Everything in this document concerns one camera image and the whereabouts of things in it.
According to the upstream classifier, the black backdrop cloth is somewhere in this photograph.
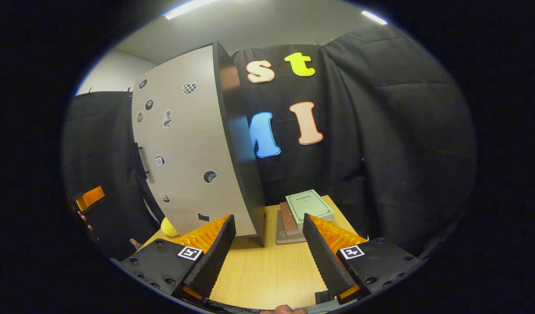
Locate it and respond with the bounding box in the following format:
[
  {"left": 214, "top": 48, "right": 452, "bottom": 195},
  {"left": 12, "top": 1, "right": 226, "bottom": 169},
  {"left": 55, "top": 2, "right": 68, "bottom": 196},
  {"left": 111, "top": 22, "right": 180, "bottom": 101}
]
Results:
[{"left": 60, "top": 24, "right": 477, "bottom": 262}]

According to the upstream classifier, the grey book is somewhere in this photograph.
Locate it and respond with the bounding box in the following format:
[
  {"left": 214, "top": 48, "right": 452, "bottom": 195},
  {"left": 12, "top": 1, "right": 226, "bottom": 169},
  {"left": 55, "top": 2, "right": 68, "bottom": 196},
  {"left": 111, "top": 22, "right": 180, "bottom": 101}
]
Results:
[{"left": 275, "top": 210, "right": 306, "bottom": 245}]

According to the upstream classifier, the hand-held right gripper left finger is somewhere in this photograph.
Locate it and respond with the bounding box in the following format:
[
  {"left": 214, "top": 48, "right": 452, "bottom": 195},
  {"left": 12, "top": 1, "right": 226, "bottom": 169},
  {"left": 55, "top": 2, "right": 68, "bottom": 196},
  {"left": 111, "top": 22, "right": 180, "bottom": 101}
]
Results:
[{"left": 119, "top": 214, "right": 237, "bottom": 306}]

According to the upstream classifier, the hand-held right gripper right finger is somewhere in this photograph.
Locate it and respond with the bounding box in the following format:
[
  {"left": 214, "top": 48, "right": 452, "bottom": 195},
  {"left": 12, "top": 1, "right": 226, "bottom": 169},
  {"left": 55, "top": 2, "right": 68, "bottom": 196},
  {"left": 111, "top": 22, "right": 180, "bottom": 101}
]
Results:
[{"left": 302, "top": 213, "right": 425, "bottom": 305}]

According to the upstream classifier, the green book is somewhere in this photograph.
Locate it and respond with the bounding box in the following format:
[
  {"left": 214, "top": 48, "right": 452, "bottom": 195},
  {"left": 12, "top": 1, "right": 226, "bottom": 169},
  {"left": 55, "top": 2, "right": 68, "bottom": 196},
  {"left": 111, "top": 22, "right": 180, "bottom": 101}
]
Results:
[{"left": 285, "top": 189, "right": 335, "bottom": 229}]

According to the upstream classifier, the grey cabinet door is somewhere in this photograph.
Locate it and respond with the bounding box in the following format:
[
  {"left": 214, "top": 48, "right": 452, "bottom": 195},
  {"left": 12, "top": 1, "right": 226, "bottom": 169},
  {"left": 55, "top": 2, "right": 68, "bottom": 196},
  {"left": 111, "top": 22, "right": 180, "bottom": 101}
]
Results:
[{"left": 131, "top": 45, "right": 257, "bottom": 237}]

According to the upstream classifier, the dark grey cabinet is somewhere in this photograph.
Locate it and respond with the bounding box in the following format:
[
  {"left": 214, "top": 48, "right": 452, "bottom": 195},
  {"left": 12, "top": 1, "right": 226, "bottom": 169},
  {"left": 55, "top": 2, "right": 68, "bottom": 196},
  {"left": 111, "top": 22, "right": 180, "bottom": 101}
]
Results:
[{"left": 213, "top": 41, "right": 266, "bottom": 247}]

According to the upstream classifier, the black cabinet door handle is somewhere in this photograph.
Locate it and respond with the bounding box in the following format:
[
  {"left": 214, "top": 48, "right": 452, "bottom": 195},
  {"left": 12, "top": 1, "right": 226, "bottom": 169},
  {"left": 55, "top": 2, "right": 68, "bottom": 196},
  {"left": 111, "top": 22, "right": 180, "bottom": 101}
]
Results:
[{"left": 134, "top": 142, "right": 150, "bottom": 181}]

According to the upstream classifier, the narrow ceiling light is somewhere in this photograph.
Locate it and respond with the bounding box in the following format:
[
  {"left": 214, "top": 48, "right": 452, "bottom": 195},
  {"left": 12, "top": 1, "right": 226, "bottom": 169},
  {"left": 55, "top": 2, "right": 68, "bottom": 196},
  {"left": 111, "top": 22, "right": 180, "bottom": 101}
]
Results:
[{"left": 360, "top": 10, "right": 388, "bottom": 25}]

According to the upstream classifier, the wide ceiling light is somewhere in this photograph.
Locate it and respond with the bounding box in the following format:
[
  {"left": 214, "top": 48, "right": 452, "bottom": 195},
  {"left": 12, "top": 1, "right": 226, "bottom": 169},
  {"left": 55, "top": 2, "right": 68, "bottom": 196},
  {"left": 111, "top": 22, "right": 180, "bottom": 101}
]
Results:
[{"left": 162, "top": 0, "right": 220, "bottom": 20}]

